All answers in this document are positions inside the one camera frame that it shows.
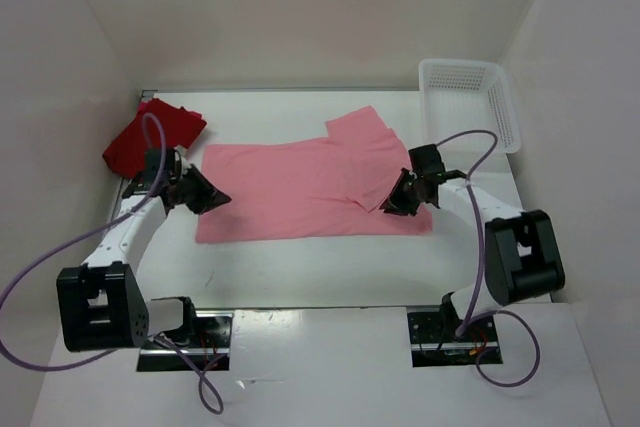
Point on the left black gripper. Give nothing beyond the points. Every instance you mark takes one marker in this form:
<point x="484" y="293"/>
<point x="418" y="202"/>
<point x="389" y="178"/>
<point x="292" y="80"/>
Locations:
<point x="212" y="197"/>

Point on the magenta t shirt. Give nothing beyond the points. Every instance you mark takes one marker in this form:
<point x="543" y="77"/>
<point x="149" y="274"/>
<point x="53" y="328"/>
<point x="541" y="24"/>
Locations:
<point x="142" y="107"/>

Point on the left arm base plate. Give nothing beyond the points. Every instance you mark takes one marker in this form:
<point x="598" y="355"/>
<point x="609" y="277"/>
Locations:
<point x="206" y="339"/>

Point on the white plastic basket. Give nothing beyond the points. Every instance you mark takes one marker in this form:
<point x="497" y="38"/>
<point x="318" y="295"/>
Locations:
<point x="460" y="95"/>

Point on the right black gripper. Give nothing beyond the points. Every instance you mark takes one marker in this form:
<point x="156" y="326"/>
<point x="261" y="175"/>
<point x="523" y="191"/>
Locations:
<point x="396" y="204"/>

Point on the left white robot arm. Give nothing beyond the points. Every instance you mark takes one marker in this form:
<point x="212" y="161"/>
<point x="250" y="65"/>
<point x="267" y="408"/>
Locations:
<point x="100" y="303"/>

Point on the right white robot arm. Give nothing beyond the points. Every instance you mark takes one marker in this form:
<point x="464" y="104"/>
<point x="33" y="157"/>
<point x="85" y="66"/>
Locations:
<point x="519" y="258"/>

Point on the light pink t shirt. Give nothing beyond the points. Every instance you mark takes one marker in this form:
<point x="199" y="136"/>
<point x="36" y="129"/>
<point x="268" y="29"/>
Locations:
<point x="323" y="187"/>

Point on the dark red t shirt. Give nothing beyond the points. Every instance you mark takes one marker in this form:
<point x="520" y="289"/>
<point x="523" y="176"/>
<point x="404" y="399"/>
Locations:
<point x="124" y="155"/>

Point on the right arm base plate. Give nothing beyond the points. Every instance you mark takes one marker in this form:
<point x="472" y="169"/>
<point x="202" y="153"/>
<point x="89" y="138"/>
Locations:
<point x="435" y="345"/>

